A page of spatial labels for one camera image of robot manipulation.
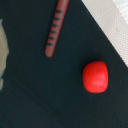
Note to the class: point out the white toy fish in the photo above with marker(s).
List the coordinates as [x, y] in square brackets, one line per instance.
[4, 51]

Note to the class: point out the red toy tomato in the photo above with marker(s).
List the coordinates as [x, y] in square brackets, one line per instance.
[95, 77]

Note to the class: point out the woven beige placemat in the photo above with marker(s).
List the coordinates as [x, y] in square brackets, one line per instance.
[112, 18]

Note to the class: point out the brown toy sausage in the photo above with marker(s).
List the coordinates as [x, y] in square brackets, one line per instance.
[56, 25]

